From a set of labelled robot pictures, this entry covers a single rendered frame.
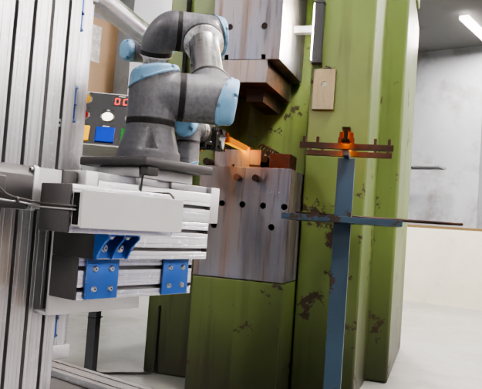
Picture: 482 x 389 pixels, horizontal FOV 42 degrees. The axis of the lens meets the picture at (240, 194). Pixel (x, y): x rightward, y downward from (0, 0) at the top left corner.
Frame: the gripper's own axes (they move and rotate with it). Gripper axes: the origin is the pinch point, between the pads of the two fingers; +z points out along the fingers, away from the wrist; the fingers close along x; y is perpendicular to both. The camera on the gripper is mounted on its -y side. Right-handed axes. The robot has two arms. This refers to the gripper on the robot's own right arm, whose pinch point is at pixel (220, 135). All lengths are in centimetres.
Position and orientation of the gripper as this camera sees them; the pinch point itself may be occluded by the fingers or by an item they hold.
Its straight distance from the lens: 230.5
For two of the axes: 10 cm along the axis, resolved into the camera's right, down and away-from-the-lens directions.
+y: -0.7, 10.0, -0.6
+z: 3.1, 0.8, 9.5
